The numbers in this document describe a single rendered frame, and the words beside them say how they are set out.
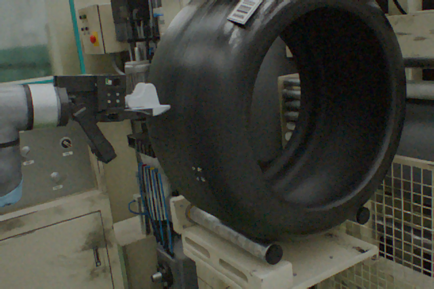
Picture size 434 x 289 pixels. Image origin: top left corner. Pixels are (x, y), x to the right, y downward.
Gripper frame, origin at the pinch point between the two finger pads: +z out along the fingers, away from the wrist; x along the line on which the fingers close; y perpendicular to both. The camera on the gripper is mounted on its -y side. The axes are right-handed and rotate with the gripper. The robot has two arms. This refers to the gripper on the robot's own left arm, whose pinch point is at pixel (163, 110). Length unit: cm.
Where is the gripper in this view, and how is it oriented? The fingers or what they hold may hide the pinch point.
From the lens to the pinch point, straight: 91.6
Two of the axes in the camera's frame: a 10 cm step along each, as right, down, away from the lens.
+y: 0.0, -9.8, -1.7
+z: 8.4, -1.0, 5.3
